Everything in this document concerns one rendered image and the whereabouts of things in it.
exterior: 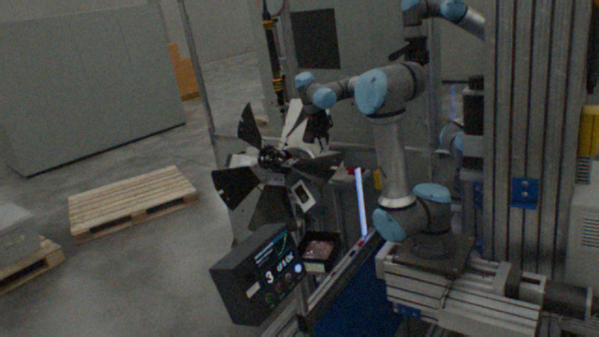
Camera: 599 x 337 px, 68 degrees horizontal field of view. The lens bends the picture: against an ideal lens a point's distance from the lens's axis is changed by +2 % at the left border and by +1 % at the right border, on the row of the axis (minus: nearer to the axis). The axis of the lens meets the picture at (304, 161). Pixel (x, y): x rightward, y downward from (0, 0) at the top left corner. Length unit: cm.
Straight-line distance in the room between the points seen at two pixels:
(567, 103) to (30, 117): 661
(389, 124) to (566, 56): 50
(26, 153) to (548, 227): 659
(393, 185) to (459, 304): 42
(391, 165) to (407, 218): 18
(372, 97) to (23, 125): 627
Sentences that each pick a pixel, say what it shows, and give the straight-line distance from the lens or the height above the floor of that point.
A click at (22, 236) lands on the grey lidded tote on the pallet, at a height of 33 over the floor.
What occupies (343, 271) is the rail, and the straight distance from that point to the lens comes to 181.
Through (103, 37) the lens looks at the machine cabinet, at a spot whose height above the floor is 166.
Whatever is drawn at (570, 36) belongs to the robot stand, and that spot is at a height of 170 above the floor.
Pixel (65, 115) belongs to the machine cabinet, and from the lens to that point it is 725.
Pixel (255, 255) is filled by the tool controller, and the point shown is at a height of 124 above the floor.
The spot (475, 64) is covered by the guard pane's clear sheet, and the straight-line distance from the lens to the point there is 232.
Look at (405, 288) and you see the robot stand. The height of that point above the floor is 89.
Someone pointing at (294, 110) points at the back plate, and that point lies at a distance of 242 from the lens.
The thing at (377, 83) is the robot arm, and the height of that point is 165.
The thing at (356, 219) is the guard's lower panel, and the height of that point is 47.
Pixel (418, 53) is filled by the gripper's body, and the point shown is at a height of 162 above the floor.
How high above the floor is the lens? 192
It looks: 21 degrees down
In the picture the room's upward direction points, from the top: 9 degrees counter-clockwise
